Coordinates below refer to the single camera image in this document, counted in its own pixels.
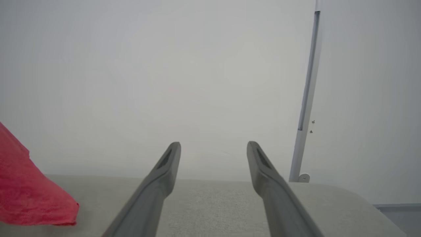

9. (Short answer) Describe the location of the grey metal wall rail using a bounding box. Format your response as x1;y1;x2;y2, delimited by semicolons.
289;10;321;182

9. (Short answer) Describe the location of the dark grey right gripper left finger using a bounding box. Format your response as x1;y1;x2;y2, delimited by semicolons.
102;142;182;237

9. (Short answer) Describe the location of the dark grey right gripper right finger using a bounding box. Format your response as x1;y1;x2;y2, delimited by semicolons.
247;141;324;237

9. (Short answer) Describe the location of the grey baseboard strip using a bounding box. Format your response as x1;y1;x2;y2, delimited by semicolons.
373;203;421;211

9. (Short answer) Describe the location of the red basketball jersey garment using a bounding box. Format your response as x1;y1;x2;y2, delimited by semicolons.
0;122;80;226

